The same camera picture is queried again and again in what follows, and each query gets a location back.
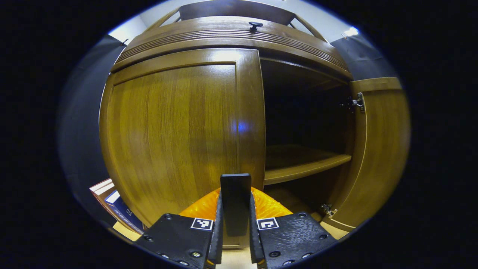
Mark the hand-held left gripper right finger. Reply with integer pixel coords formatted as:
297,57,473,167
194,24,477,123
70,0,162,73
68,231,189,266
249,187,338,269

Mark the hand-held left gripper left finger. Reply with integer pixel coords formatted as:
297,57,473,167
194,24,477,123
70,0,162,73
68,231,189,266
134,187,224,269

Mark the wooden shoe cabinet door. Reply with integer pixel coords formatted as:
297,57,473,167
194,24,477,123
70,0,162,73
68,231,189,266
321,77,411,232
99,48,266,249

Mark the wooden double-door shoe cabinet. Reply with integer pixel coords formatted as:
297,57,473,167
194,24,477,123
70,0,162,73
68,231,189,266
99,0,411,249

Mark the metal door hinge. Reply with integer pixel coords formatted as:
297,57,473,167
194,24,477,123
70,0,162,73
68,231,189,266
320,203,338,219
347,93,366,113

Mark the wooden inner cabinet shelf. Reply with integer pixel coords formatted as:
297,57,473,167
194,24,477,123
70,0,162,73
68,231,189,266
264,145,352,186

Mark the wooden cabinet drawer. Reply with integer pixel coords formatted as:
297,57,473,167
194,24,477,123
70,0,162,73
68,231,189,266
110,16,353,80

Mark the blue cover book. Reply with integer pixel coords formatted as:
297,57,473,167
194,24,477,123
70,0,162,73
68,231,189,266
105,191,145,234

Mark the brown cover book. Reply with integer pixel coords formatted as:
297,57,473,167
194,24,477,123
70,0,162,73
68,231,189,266
90,179,125,225

